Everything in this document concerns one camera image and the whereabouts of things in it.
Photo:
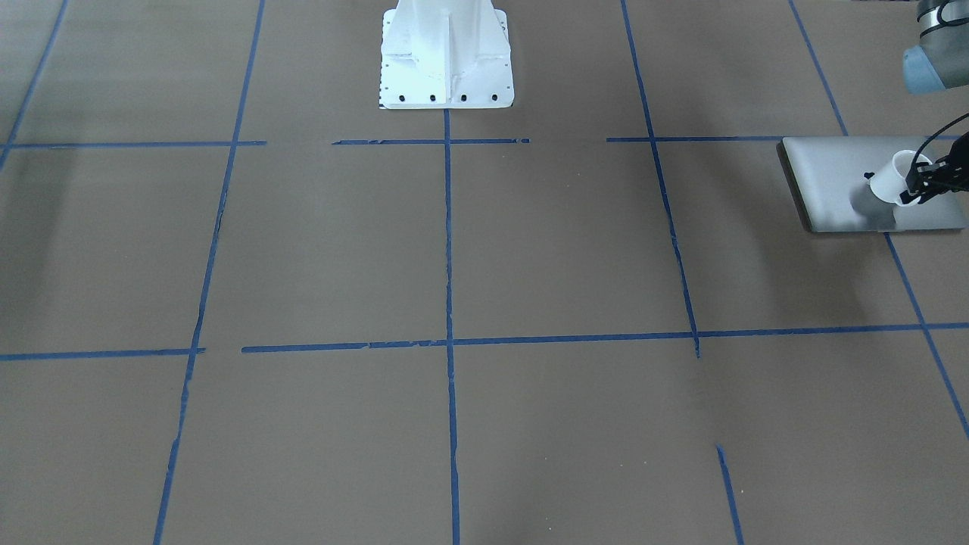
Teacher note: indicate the grey closed laptop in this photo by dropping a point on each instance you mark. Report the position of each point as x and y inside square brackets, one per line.
[829, 179]

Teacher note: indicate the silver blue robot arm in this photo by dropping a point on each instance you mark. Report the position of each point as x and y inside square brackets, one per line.
[938, 62]

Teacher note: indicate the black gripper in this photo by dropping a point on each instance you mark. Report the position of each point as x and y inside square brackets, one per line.
[941, 175]

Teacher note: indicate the white plastic cup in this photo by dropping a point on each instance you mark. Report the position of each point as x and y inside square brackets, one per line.
[889, 181]

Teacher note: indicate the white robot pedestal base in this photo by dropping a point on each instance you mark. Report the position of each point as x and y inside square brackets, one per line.
[445, 54]

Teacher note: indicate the brown paper table cover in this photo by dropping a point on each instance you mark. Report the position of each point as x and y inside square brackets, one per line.
[242, 304]

